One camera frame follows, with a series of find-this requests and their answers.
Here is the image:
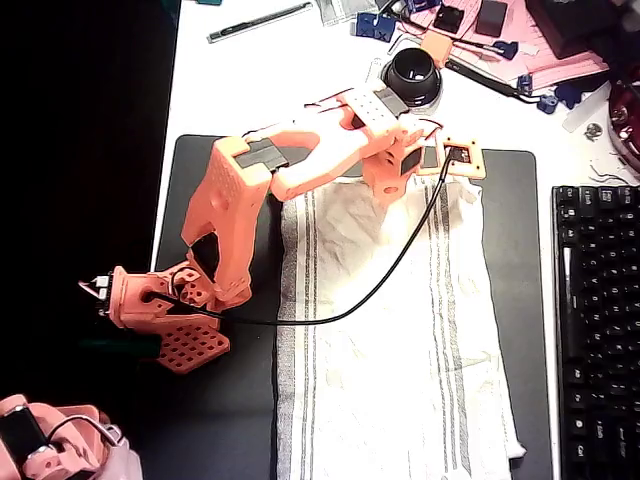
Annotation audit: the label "blue printed block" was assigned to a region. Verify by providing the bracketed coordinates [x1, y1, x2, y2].
[374, 14, 397, 42]
[355, 12, 380, 39]

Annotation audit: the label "white striped towel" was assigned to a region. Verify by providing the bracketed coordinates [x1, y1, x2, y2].
[273, 174, 527, 480]

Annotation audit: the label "clear plastic bag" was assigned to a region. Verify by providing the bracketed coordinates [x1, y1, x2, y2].
[316, 0, 384, 27]

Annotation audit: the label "dark red bowl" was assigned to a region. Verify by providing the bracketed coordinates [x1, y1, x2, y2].
[606, 77, 640, 174]

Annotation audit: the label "orange perforated base plate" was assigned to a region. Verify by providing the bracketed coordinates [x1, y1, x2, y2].
[157, 322, 232, 376]

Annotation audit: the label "black pen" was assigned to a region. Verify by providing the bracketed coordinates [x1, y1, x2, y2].
[207, 1, 315, 45]

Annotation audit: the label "dark grey rectangular module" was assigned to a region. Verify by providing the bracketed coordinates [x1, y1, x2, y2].
[474, 0, 510, 38]

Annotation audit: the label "black square module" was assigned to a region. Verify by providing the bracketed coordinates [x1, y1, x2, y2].
[432, 3, 467, 35]

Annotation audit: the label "dark blue printed clip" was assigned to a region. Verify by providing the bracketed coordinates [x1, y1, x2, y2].
[554, 81, 584, 110]

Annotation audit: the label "small orange box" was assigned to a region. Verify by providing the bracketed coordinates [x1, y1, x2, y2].
[420, 31, 455, 70]

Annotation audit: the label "dark maroon box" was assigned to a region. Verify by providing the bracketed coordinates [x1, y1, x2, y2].
[524, 0, 640, 62]

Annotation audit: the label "clear plastic strip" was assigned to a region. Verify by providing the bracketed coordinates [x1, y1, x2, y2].
[562, 79, 614, 134]

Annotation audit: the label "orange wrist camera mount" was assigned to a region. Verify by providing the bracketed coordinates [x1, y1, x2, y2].
[416, 135, 487, 181]

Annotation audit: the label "black keyboard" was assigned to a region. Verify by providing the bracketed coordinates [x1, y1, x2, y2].
[551, 184, 640, 480]

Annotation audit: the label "black tweezers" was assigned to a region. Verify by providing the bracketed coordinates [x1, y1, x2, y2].
[444, 58, 529, 101]

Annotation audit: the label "black dome on clear base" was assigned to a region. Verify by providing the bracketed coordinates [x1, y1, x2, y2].
[382, 47, 445, 109]

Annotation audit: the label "pink paper sheets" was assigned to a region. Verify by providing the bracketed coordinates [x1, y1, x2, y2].
[407, 0, 612, 89]

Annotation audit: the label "black desk mat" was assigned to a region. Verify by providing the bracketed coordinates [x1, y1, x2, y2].
[122, 133, 556, 480]

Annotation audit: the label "black camera cable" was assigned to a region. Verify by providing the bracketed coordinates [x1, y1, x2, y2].
[144, 149, 459, 327]

